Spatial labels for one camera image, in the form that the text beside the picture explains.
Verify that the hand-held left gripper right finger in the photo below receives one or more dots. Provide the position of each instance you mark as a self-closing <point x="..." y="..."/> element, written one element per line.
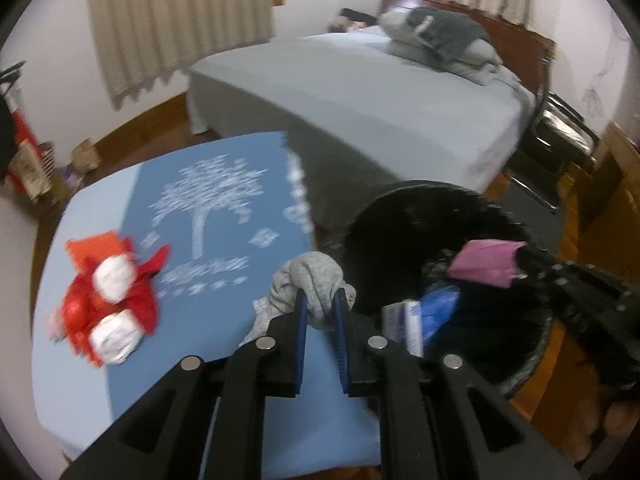
<point x="340" y="330"/>

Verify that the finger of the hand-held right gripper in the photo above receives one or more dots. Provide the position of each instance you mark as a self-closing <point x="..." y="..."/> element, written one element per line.
<point x="537" y="262"/>

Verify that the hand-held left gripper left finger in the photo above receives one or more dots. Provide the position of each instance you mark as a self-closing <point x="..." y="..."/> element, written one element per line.
<point x="299" y="320"/>

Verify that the grey sock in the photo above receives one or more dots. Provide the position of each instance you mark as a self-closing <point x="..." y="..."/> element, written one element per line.
<point x="315" y="280"/>

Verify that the pink face mask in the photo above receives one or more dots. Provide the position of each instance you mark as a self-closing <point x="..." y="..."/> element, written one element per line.
<point x="482" y="260"/>

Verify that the black trash bin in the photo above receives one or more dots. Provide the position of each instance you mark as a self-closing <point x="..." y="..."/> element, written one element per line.
<point x="400" y="240"/>

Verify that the red cloth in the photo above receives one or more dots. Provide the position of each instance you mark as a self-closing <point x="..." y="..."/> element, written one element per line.
<point x="147" y="285"/>

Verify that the person's right hand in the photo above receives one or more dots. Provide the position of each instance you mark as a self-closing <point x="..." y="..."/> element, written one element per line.
<point x="595" y="425"/>

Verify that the small white carton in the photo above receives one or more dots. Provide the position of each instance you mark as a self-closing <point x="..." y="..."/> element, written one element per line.
<point x="402" y="325"/>

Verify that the blue plastic wrapper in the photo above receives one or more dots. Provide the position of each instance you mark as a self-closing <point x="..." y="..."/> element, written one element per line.
<point x="440" y="307"/>

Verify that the wooden cabinet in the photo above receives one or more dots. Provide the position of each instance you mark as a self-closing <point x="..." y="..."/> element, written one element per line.
<point x="615" y="185"/>

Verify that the black metal chair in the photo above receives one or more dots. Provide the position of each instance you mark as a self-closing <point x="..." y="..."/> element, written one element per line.
<point x="555" y="135"/>

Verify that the blue tree print cloth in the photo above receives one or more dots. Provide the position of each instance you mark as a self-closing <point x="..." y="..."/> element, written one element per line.
<point x="225" y="200"/>

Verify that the grey pillows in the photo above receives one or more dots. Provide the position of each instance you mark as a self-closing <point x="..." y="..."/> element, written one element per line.
<point x="465" y="57"/>

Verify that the wooden headboard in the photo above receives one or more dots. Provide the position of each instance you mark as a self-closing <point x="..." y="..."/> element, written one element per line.
<point x="520" y="45"/>

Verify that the bed with grey sheet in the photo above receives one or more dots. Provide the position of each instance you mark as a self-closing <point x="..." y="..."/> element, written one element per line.
<point x="360" y="105"/>

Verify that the red mesh bag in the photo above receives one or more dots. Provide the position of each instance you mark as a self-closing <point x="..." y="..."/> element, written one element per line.
<point x="72" y="315"/>

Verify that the light blue table cover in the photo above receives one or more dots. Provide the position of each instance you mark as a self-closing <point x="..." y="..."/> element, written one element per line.
<point x="75" y="360"/>

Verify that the dark grey blanket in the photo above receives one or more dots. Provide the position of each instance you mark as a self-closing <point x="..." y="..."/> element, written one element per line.
<point x="450" y="27"/>

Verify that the brown paper bag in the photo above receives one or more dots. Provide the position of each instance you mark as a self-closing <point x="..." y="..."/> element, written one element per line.
<point x="85" y="156"/>

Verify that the striped bag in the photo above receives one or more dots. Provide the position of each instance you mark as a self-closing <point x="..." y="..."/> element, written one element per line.
<point x="48" y="160"/>

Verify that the soft toy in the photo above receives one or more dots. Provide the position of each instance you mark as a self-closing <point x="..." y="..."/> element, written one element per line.
<point x="350" y="22"/>

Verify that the beige tote bag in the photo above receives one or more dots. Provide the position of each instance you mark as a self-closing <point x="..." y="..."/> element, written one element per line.
<point x="32" y="172"/>

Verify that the wide beige curtain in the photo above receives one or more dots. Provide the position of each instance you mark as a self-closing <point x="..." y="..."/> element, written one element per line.
<point x="170" y="20"/>

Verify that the dark coat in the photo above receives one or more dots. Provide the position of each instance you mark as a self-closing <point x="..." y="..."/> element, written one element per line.
<point x="7" y="130"/>

